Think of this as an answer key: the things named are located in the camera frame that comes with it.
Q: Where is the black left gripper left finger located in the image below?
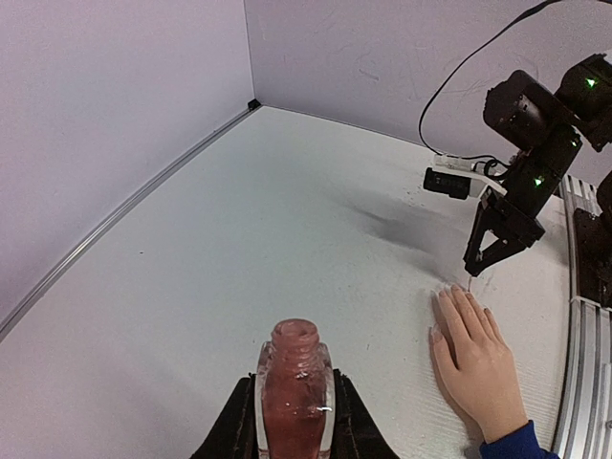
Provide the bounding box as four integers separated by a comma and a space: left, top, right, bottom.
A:
190, 375, 258, 459

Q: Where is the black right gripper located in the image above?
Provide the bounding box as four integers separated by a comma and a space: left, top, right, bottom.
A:
463, 70, 582, 275

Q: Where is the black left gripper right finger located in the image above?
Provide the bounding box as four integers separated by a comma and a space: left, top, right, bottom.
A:
330, 369, 399, 459

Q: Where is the red nail polish bottle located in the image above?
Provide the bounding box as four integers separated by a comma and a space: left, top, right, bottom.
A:
254, 318, 336, 458

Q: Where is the grey nail polish cap brush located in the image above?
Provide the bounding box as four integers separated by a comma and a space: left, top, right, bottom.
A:
467, 275, 476, 293

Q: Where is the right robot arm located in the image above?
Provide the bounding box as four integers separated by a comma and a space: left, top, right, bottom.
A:
464, 54, 611, 276

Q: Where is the mannequin hand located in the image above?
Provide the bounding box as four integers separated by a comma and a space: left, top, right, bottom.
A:
430, 286, 528, 444

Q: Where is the red white blue sleeve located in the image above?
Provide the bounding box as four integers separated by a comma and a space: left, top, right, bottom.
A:
479, 420, 559, 459

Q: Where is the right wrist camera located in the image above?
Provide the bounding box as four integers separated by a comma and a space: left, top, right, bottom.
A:
423, 155, 506, 200

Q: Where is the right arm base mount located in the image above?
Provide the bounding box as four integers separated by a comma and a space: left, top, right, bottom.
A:
573, 208, 611, 309

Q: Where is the aluminium front rail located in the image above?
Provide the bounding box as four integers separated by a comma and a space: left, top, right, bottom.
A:
553, 175, 611, 458

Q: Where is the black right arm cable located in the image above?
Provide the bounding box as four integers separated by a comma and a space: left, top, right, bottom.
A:
418, 0, 556, 159

